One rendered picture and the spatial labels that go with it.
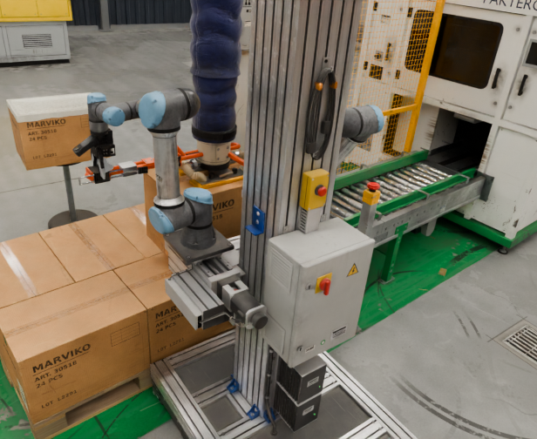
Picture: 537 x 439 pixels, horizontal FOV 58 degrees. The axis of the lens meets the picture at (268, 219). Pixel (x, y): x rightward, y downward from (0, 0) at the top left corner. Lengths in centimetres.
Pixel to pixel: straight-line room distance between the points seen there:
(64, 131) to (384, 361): 268
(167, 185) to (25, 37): 799
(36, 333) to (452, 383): 226
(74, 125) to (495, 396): 325
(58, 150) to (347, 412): 265
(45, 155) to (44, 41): 601
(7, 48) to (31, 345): 765
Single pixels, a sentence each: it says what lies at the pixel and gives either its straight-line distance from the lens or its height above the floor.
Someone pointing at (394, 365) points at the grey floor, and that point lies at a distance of 314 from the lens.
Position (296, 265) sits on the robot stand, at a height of 122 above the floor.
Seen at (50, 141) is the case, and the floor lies 81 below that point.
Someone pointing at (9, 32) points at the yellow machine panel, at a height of 55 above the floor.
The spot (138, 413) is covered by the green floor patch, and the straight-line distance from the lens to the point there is 277.
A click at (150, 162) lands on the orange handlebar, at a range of 235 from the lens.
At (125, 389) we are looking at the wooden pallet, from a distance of 286.
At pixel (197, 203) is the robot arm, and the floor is 124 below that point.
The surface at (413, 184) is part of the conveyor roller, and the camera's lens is 415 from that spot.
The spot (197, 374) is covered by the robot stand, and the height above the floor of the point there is 21.
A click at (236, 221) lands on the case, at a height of 87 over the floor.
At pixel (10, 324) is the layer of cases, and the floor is 54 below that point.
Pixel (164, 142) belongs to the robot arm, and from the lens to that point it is 176.
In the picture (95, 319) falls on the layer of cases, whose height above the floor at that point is 54.
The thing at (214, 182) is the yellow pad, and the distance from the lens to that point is 245.
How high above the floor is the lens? 215
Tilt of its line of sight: 30 degrees down
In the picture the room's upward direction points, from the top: 5 degrees clockwise
